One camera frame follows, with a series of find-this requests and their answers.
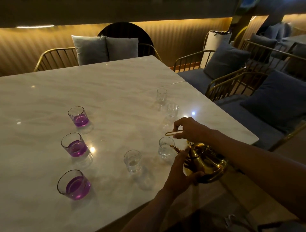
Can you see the black round chair back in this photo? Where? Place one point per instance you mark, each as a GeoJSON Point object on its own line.
{"type": "Point", "coordinates": [124, 30]}

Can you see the warm strip light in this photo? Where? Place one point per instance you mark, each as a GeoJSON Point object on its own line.
{"type": "Point", "coordinates": [35, 26]}

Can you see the dark blue large cushion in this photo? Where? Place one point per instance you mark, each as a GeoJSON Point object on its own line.
{"type": "Point", "coordinates": [277, 100]}

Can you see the person's right hand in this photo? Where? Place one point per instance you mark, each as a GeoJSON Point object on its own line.
{"type": "Point", "coordinates": [194, 130]}

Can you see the person's left thumb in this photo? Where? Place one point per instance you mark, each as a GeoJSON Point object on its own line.
{"type": "Point", "coordinates": [197, 176]}

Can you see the white cylinder appliance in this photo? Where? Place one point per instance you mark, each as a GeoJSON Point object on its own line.
{"type": "Point", "coordinates": [215, 41]}

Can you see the light grey cushion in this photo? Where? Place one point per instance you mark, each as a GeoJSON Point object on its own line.
{"type": "Point", "coordinates": [123, 49]}
{"type": "Point", "coordinates": [90, 50]}

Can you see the gold metal teapot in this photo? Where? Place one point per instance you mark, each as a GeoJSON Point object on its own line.
{"type": "Point", "coordinates": [205, 162]}

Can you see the person's right forearm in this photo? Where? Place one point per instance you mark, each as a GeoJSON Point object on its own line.
{"type": "Point", "coordinates": [258, 165]}

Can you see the empty clear glass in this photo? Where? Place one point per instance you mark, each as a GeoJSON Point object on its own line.
{"type": "Point", "coordinates": [165, 148]}
{"type": "Point", "coordinates": [161, 96]}
{"type": "Point", "coordinates": [132, 162]}
{"type": "Point", "coordinates": [172, 111]}

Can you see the glass with purple liquid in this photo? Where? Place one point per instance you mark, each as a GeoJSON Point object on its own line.
{"type": "Point", "coordinates": [75, 147]}
{"type": "Point", "coordinates": [76, 187]}
{"type": "Point", "coordinates": [80, 119]}

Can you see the person's left forearm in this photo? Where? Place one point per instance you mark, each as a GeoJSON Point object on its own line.
{"type": "Point", "coordinates": [150, 210]}

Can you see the blue square cushion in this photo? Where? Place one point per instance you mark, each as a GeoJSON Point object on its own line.
{"type": "Point", "coordinates": [226, 61]}
{"type": "Point", "coordinates": [277, 31]}
{"type": "Point", "coordinates": [263, 45]}

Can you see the person's left hand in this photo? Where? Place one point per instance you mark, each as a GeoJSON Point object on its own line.
{"type": "Point", "coordinates": [178, 176]}

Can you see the person's right thumb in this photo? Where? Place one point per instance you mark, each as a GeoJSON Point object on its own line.
{"type": "Point", "coordinates": [180, 136]}

